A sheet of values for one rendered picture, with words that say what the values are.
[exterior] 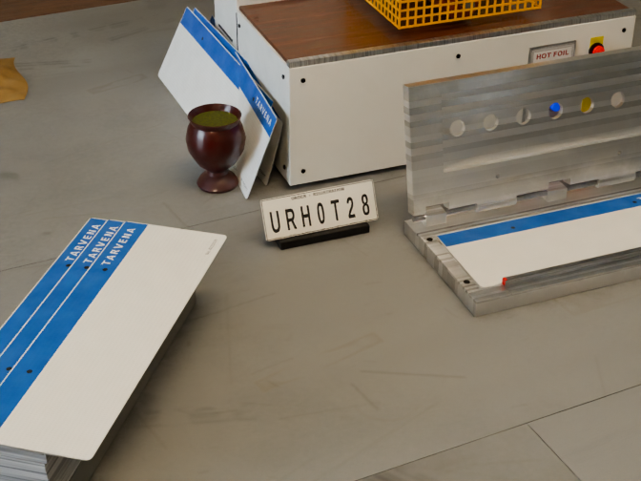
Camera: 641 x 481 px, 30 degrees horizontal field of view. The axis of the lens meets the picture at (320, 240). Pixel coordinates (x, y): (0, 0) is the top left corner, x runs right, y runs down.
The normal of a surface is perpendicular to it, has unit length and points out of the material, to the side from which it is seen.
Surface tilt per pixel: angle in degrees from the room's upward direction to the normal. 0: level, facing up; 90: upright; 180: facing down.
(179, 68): 63
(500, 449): 0
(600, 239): 0
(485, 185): 79
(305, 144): 90
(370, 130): 90
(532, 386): 0
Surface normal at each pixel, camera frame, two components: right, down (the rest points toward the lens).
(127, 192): 0.00, -0.85
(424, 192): 0.36, 0.32
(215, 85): -0.82, -0.20
